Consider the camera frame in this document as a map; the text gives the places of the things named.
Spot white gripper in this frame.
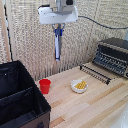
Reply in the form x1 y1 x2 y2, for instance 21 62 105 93
37 4 80 37

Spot black toaster oven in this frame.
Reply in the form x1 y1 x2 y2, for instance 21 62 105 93
91 37 128 80

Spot black fabric storage box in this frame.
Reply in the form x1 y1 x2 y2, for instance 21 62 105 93
0 60 52 128

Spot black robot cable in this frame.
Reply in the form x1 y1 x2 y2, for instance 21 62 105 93
77 15 128 31

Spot red plastic cup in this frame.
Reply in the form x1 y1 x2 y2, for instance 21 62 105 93
38 78 52 95

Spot white bowl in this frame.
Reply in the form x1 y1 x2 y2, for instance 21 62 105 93
70 78 89 94

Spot yellow food pieces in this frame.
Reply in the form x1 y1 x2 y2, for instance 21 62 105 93
74 80 88 90

